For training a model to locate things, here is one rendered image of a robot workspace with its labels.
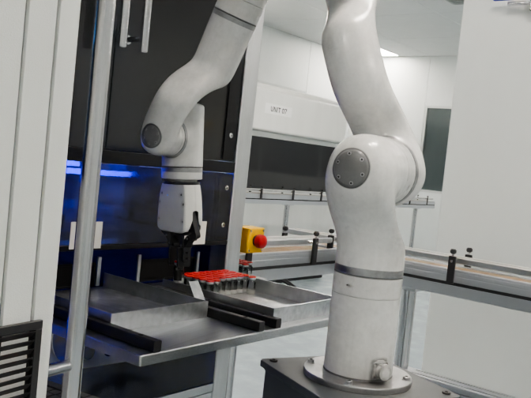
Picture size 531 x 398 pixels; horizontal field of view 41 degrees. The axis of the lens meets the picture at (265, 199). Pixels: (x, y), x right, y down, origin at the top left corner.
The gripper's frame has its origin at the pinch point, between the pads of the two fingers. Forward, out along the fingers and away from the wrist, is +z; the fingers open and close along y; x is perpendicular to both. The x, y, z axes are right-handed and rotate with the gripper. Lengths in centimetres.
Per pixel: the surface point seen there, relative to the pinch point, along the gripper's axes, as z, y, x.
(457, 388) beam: 53, -4, 117
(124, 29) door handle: -46.9, -13.2, -6.4
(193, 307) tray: 10.5, 3.3, 1.6
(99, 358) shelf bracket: 19.3, -2.2, -16.8
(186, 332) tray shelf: 12.9, 11.5, -6.3
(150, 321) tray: 11.3, 5.1, -10.2
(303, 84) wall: -119, -581, 624
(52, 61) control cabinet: -32, 41, -49
